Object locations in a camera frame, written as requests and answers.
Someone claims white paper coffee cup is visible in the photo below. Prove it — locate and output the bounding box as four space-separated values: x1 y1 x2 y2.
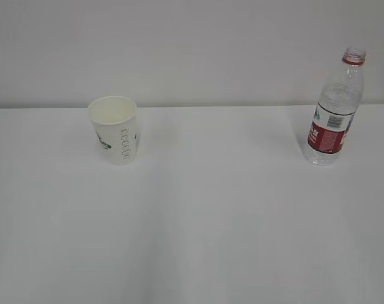
88 96 139 165

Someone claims clear plastic water bottle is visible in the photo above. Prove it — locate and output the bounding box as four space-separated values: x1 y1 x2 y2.
302 47 366 165

